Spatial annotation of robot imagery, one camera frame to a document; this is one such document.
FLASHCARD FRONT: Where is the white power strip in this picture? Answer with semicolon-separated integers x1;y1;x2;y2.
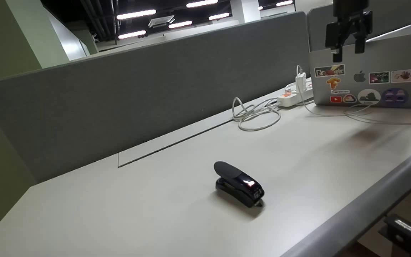
276;87;315;108

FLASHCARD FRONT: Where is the ceiling vent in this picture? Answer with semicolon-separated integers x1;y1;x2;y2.
148;15;175;29

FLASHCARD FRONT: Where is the black stapler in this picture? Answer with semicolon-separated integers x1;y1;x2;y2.
213;161;265;208

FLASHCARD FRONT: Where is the short grey desk divider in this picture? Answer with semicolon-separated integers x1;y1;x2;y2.
306;0;411;53

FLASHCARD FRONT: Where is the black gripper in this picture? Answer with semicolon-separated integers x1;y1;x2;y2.
325;0;374;63

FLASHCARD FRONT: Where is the white power adapter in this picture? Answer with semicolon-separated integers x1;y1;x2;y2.
295;72;307;94

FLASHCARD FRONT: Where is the coil of white cable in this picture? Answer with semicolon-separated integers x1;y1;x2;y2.
231;97;282;132

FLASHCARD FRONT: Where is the silver laptop with stickers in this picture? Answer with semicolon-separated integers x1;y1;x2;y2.
308;30;411;109

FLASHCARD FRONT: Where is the long grey desk divider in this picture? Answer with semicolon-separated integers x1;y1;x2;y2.
0;11;310;185

